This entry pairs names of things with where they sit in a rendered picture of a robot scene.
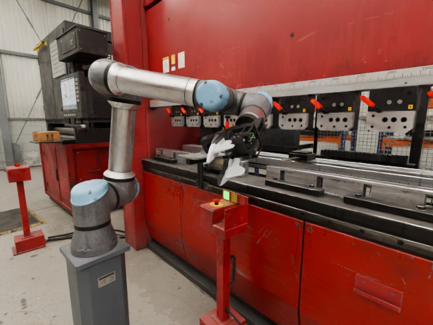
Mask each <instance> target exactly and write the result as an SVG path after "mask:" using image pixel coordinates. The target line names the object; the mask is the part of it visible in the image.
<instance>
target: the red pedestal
mask: <svg viewBox="0 0 433 325"><path fill-rule="evenodd" d="M6 175H7V179H8V182H9V183H11V182H16V185H17V193H18V198H19V207H20V212H21V220H22V225H23V233H24V234H21V235H16V236H14V242H15V246H14V247H12V253H13V256H16V255H20V254H22V253H26V252H29V251H33V250H37V249H39V248H44V247H46V243H45V238H44V233H43V231H42V230H37V231H32V232H30V225H29V220H28V211H27V206H26V197H25V192H24V183H23V181H29V180H32V178H31V173H30V167H29V166H28V165H27V164H25V165H19V163H15V164H14V166H6Z"/></svg>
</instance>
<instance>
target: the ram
mask: <svg viewBox="0 0 433 325"><path fill-rule="evenodd" d="M146 28H147V43H148V71H151V72H158V73H163V74H170V75H178V76H182V77H190V78H194V79H200V80H205V81H207V80H216V81H220V82H221V83H223V84H224V85H226V86H228V87H230V88H232V89H234V90H237V89H243V88H253V87H259V86H269V85H274V84H284V83H294V82H300V81H310V80H316V79H326V78H332V77H341V76H347V75H357V74H367V73H373V72H382V71H388V70H398V69H404V68H413V67H419V66H429V65H433V0H162V1H161V2H159V3H157V4H156V5H155V6H153V7H152V8H150V9H149V10H147V11H146ZM183 51H184V55H185V67H184V68H180V69H178V53H179V52H183ZM174 54H175V64H171V56H172V55H174ZM168 56H169V72H166V73H164V72H163V58H165V57H168ZM172 66H175V70H173V71H171V67H172ZM416 85H419V86H420V87H430V86H433V75H424V76H417V77H406V78H399V79H387V80H380V81H367V82H361V83H349V84H337V85H330V86H317V87H311V88H299V89H292V90H280V91H273V92H267V93H268V94H269V95H270V96H271V97H274V98H280V97H283V96H291V95H306V94H309V95H319V94H322V93H330V92H345V91H354V90H356V91H359V92H369V91H370V89H377V88H392V87H401V86H416Z"/></svg>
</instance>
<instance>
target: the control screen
mask: <svg viewBox="0 0 433 325"><path fill-rule="evenodd" d="M60 81H61V93H62V99H63V109H70V108H77V103H76V96H75V83H74V76H71V77H68V78H65V79H62V80H60ZM65 101H66V103H65Z"/></svg>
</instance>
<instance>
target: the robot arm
mask: <svg viewBox="0 0 433 325"><path fill-rule="evenodd" d="M88 79H89V82H90V84H91V85H92V87H93V88H94V89H95V90H96V91H97V92H99V93H100V94H103V95H107V96H108V102H109V103H110V104H111V128H110V149H109V161H108V169H107V170H106V171H105V172H104V175H103V179H93V180H90V181H84V182H81V183H79V184H77V185H75V186H74V187H73V188H72V190H71V199H70V202H71V204H72V213H73V225H74V233H73V237H72V241H71V244H70V252H71V254H72V255H73V256H74V257H78V258H90V257H96V256H100V255H103V254H105V253H108V252H109V251H111V250H112V249H114V248H115V247H116V246H117V244H118V239H117V234H116V233H115V230H114V229H113V226H112V224H111V215H110V212H112V211H113V210H116V209H117V208H120V207H121V206H124V205H127V204H129V203H130V202H131V201H133V200H134V199H135V198H136V197H137V195H138V194H139V182H137V179H136V178H135V174H134V173H133V172H132V170H131V167H132V158H133V143H134V135H135V120H136V111H137V108H139V107H140V106H141V100H142V99H143V98H145V97H147V98H150V99H157V100H161V101H167V102H171V103H177V104H183V105H187V106H193V107H196V108H201V109H205V110H207V111H210V112H225V113H230V114H232V115H236V116H238V118H237V120H236V123H235V125H234V126H232V127H229V128H226V129H224V130H221V131H219V132H215V133H212V134H210V135H207V136H205V137H203V138H202V139H201V145H202V147H203V149H204V151H205V152H206V153H207V154H208V155H207V161H206V163H207V164H209V163H211V162H212V161H213V160H214V158H215V156H217V155H218V154H219V152H223V151H225V153H226V157H229V159H224V162H223V168H222V170H221V171H220V175H219V176H218V178H217V181H218V185H219V186H221V185H223V184H225V183H226V182H227V180H228V179H230V178H233V177H238V176H241V175H243V174H244V173H245V168H243V167H241V166H239V164H240V159H239V158H242V160H245V159H256V158H258V156H259V154H260V152H261V149H262V147H263V145H262V142H261V137H260V132H265V131H266V130H267V127H266V125H265V122H266V120H267V118H268V116H269V115H270V113H271V110H272V107H273V99H272V97H271V96H270V95H269V94H268V93H267V92H257V93H255V94H249V93H245V92H241V91H238V90H234V89H232V88H230V87H228V86H226V85H224V84H223V83H221V82H220V81H216V80H207V81H205V80H200V79H194V78H190V77H182V76H178V75H170V74H163V73H158V72H151V71H147V70H139V69H137V68H135V67H134V66H130V65H126V64H123V63H120V62H117V61H114V60H111V59H98V60H96V61H95V62H93V63H92V64H91V66H90V68H89V71H88ZM259 141H260V142H259ZM257 150H259V151H258V153H257V155H255V154H256V152H257Z"/></svg>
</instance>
